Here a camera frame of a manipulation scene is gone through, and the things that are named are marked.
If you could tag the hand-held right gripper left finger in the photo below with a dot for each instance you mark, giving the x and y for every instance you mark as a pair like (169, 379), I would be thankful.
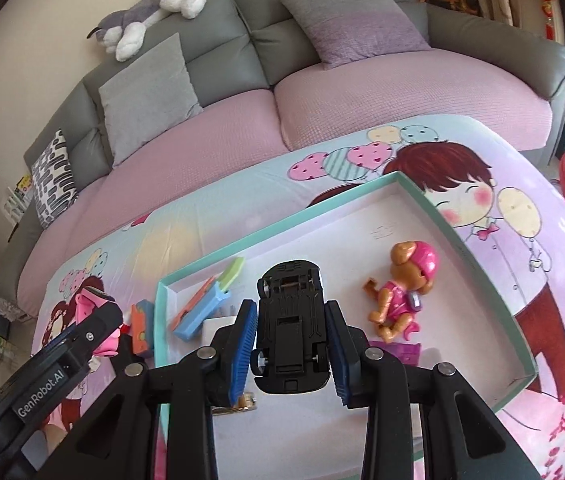
(243, 350)

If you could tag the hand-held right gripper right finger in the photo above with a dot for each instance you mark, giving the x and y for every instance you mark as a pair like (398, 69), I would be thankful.
(338, 355)

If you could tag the yellow printed papers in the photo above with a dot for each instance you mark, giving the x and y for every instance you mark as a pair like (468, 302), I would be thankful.
(17, 200)

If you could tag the grey pillow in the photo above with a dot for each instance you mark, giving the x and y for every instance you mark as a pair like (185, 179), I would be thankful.
(147, 100)

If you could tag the printed cartoon blanket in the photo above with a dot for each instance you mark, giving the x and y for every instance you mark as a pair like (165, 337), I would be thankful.
(537, 270)

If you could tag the grey sofa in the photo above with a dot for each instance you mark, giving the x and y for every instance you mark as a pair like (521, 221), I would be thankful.
(242, 15)

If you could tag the white box with teal rim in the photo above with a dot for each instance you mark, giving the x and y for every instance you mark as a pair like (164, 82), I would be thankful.
(342, 230)

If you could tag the black toy car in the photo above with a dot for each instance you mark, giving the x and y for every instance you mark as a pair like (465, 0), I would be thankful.
(290, 330)

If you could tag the grey white plush dog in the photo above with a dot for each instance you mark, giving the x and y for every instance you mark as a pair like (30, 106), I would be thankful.
(147, 10)

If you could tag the gold metal trinket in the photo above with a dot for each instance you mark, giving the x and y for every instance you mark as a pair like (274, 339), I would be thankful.
(242, 406)

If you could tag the black white patterned pillow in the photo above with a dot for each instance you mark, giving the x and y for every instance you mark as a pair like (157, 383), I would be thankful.
(53, 180)

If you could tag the red hanging decoration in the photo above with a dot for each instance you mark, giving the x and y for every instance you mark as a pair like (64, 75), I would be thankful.
(545, 0)

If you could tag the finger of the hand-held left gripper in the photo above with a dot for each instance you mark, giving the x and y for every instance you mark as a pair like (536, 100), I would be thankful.
(97, 330)

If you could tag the orange blue toy block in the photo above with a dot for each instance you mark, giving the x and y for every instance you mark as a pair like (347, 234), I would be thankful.
(142, 330)

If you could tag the purple pillow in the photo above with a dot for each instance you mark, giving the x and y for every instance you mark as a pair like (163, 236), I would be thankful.
(352, 25)

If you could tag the blue orange green plastic toy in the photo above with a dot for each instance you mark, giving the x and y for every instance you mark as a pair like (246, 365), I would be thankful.
(202, 312)

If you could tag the pink toy dog figure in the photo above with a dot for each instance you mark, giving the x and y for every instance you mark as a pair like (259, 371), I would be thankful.
(402, 290)

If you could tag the white charger plug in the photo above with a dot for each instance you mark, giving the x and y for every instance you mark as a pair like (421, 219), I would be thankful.
(215, 331)

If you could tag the pink plastic toy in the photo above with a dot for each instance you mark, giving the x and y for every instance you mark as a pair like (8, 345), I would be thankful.
(85, 302)

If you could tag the purple plastic piece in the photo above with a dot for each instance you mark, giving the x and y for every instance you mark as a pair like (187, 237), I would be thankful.
(397, 352)

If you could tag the pink sofa seat cover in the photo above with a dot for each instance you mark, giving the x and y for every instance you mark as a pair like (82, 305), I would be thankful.
(402, 95)
(172, 160)

